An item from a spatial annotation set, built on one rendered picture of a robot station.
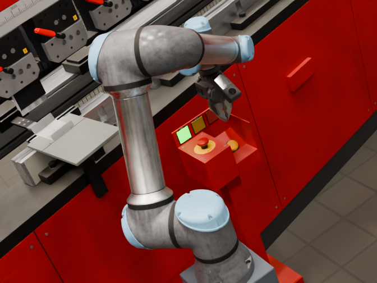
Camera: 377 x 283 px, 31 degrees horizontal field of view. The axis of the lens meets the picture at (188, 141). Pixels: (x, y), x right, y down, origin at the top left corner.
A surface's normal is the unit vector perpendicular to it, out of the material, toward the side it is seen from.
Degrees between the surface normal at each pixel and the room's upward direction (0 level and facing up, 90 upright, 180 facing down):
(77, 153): 0
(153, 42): 48
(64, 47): 90
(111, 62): 68
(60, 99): 90
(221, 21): 90
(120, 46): 43
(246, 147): 0
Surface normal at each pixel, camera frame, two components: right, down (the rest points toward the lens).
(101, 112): -0.65, 0.58
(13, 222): -0.30, -0.80
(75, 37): 0.69, 0.19
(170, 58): 0.41, 0.42
